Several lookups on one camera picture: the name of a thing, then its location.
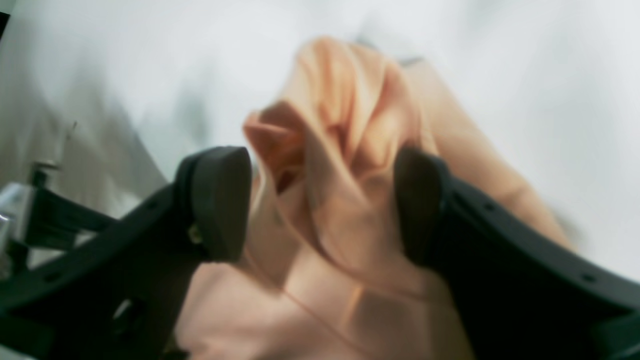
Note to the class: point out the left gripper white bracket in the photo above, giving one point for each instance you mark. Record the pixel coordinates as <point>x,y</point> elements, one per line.
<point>35,217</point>

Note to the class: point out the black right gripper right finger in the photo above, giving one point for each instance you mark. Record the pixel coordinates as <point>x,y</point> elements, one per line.
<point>520,296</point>

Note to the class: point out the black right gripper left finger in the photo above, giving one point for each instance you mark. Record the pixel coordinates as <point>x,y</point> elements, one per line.
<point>118,295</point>

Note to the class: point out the peach pink T-shirt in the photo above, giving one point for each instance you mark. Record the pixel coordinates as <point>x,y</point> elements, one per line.
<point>323,274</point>

